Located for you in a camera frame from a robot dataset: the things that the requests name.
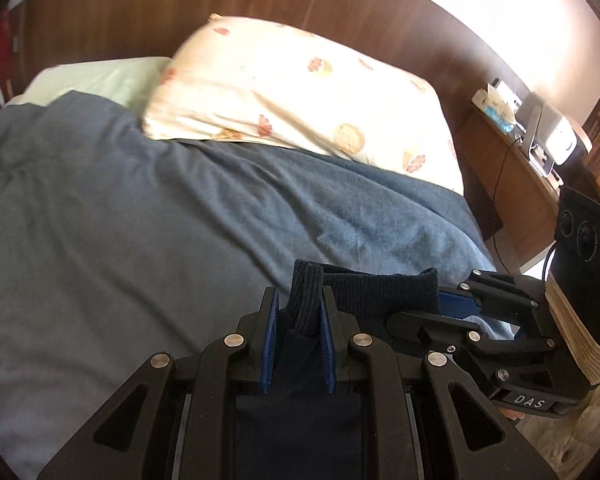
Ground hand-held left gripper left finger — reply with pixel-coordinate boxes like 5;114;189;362
37;287;283;480

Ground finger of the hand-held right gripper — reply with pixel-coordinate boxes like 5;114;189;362
386;310;556;361
437;269;556;322

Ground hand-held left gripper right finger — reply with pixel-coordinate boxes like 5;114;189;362
321;286;556;480

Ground navy blue pants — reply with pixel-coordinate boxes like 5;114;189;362
234;259;441;480

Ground wooden nightstand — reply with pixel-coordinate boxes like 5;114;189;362
455;107;567;275

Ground white bedside radio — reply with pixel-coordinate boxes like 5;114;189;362
517;92;594;177

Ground tissue box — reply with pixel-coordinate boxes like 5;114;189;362
471;80;525;134

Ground blue-grey bed blanket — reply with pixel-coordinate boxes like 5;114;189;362
0;91;512;480

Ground cream floral pillow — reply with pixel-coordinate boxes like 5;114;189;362
140;15;466;197

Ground light green pillow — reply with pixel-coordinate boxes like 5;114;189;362
5;56;174;112

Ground brown wooden headboard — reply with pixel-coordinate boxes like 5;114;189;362
0;0;581;261

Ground row of hanging clothes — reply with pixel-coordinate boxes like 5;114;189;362
0;12;24;100

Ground black cable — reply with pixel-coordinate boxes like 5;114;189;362
489;137;528;273

